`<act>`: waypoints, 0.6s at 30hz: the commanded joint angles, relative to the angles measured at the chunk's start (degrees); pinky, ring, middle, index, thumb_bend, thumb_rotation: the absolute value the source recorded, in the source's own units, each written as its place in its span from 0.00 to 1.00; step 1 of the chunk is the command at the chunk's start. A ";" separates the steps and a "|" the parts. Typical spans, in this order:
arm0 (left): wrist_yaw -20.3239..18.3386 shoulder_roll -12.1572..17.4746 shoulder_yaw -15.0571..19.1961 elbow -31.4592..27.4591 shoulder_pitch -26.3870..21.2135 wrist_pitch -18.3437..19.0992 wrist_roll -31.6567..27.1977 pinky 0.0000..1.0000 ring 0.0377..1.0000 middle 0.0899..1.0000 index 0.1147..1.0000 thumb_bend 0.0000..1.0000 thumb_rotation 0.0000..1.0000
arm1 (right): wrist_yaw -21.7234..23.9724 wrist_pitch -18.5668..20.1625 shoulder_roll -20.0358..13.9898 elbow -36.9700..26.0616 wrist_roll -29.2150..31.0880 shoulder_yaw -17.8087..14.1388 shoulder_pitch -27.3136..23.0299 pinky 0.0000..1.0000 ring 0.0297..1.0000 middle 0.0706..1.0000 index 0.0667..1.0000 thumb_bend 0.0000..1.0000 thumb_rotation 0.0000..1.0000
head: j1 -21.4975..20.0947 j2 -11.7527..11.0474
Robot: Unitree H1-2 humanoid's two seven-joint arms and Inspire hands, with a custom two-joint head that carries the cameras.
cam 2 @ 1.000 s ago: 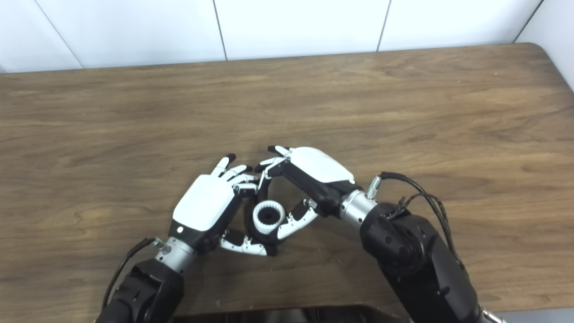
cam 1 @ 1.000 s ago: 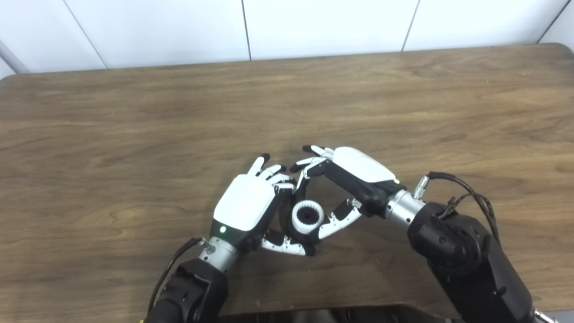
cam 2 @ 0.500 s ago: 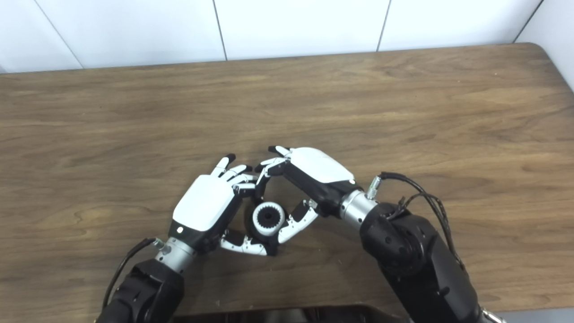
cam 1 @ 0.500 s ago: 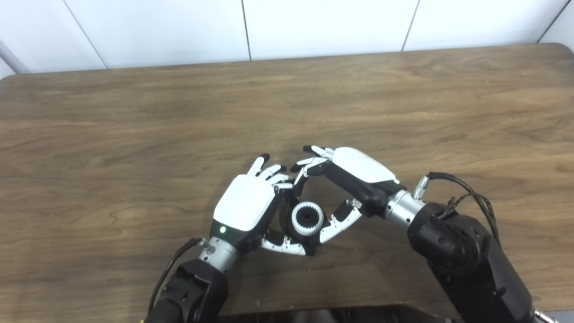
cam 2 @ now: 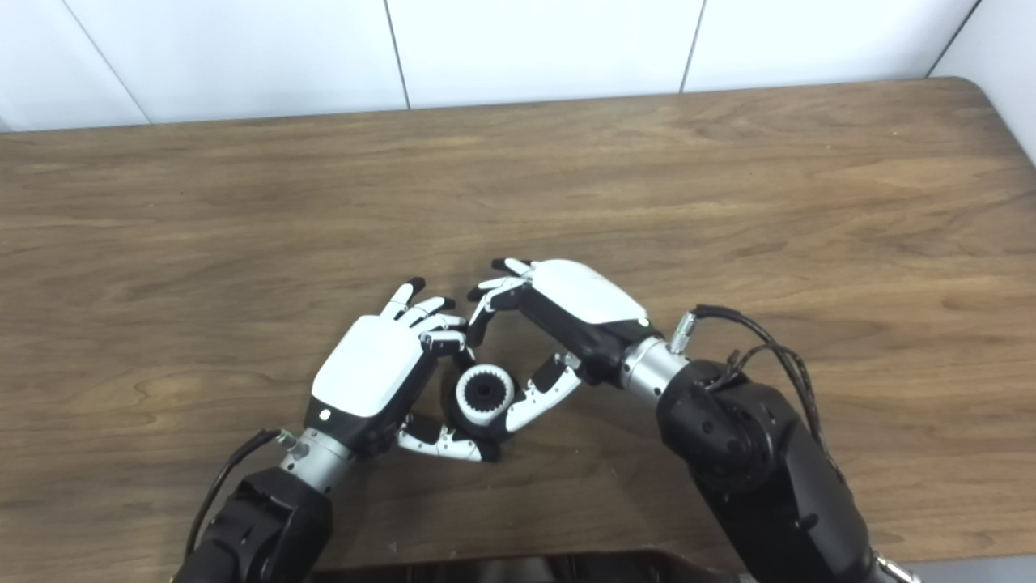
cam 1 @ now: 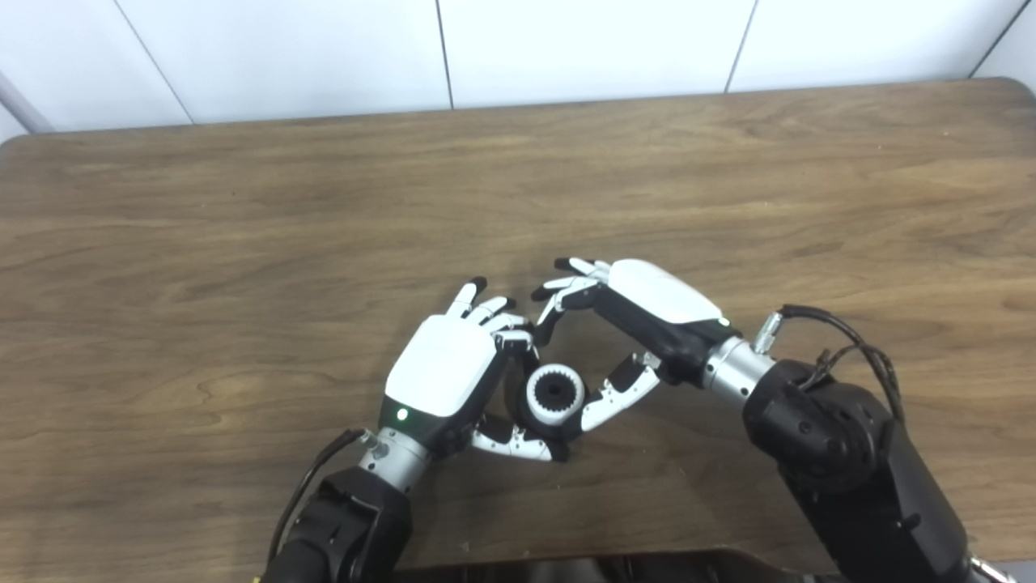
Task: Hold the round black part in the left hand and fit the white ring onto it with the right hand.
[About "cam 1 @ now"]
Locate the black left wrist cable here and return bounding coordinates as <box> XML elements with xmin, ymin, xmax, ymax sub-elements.
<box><xmin>265</xmin><ymin>428</ymin><xmax>377</xmax><ymax>568</ymax></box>

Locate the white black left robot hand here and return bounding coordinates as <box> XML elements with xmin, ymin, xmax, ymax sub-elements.
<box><xmin>379</xmin><ymin>277</ymin><xmax>571</xmax><ymax>464</ymax></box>

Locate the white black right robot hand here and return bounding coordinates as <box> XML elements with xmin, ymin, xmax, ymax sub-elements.
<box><xmin>531</xmin><ymin>257</ymin><xmax>741</xmax><ymax>432</ymax></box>

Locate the white ring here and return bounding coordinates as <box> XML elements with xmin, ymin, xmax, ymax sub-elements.
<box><xmin>526</xmin><ymin>364</ymin><xmax>585</xmax><ymax>428</ymax></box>

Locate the round black part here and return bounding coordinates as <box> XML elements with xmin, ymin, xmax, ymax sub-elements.
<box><xmin>506</xmin><ymin>364</ymin><xmax>588</xmax><ymax>445</ymax></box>

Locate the black robot torso edge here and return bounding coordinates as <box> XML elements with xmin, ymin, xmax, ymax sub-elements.
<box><xmin>388</xmin><ymin>549</ymin><xmax>818</xmax><ymax>583</ymax></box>

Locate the grey wall corner post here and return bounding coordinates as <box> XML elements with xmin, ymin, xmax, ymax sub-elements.
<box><xmin>0</xmin><ymin>71</ymin><xmax>56</xmax><ymax>134</ymax></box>

